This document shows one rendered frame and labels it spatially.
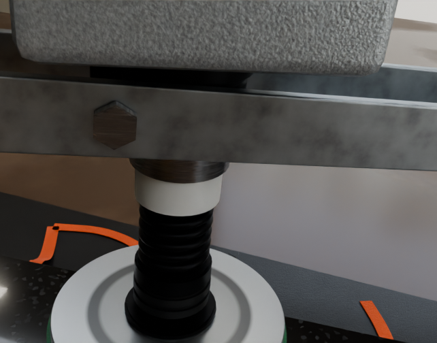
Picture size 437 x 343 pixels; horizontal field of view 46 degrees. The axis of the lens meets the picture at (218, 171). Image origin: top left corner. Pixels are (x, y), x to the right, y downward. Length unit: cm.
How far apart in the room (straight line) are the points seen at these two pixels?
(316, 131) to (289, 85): 11
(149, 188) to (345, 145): 15
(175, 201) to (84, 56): 16
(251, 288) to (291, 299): 134
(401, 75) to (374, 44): 21
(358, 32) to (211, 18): 8
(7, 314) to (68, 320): 10
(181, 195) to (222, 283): 16
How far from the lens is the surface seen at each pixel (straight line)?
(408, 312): 196
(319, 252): 215
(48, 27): 27
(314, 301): 187
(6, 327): 56
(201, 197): 39
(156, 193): 39
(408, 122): 39
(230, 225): 222
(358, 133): 37
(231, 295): 52
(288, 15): 28
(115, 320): 49
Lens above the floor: 118
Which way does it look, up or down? 26 degrees down
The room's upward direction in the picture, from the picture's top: 6 degrees clockwise
